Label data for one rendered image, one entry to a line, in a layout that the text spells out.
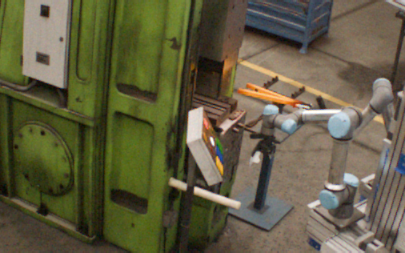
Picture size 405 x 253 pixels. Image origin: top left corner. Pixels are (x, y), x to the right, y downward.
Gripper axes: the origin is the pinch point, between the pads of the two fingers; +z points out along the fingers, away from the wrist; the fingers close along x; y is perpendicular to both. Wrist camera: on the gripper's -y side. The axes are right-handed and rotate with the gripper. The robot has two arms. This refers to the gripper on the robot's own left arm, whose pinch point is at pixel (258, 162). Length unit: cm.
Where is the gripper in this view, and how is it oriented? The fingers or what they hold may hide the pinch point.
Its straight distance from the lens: 396.9
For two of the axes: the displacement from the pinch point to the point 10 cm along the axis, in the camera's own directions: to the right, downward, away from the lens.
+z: -1.1, 8.7, 4.8
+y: 6.2, 4.4, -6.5
